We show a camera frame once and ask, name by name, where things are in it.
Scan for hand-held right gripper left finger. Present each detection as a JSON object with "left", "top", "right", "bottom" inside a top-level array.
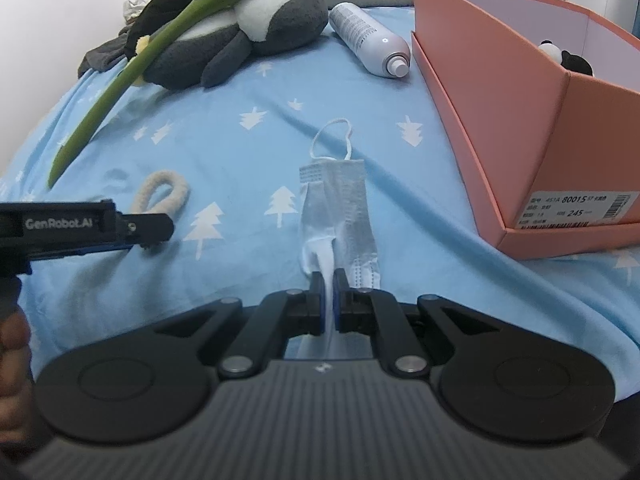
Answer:
[{"left": 152, "top": 270, "right": 335, "bottom": 380}]

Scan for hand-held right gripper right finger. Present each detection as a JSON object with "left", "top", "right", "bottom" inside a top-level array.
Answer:
[{"left": 333, "top": 268, "right": 502, "bottom": 379}]

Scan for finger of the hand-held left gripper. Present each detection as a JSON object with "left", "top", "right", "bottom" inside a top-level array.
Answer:
[{"left": 115, "top": 212, "right": 176, "bottom": 257}]

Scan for cream hair tie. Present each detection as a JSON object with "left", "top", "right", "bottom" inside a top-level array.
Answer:
[{"left": 131, "top": 170, "right": 192, "bottom": 216}]

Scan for blue face mask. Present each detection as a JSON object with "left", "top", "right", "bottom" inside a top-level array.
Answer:
[{"left": 298, "top": 119, "right": 381, "bottom": 291}]

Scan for pink cardboard box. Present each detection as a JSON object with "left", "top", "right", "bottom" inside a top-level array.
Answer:
[{"left": 411, "top": 0, "right": 640, "bottom": 261}]

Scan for small panda plush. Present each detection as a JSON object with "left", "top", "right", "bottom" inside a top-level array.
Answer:
[{"left": 537, "top": 40, "right": 595, "bottom": 77}]

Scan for person's left hand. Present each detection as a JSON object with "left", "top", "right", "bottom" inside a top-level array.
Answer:
[{"left": 0, "top": 309, "right": 35, "bottom": 442}]

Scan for dark grey blanket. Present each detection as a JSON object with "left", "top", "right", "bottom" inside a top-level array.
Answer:
[{"left": 77, "top": 35, "right": 138, "bottom": 78}]

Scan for white crumpled clothes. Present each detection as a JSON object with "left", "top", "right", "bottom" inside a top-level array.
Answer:
[{"left": 122, "top": 0, "right": 156, "bottom": 21}]

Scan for grey penguin plush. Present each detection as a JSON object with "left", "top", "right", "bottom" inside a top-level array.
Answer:
[{"left": 135, "top": 0, "right": 329, "bottom": 90}]

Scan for white spray bottle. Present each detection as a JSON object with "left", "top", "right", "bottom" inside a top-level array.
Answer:
[{"left": 328, "top": 2, "right": 412, "bottom": 79}]

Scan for green long-handled brush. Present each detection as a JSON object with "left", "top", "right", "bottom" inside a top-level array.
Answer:
[{"left": 47, "top": 0, "right": 265, "bottom": 188}]

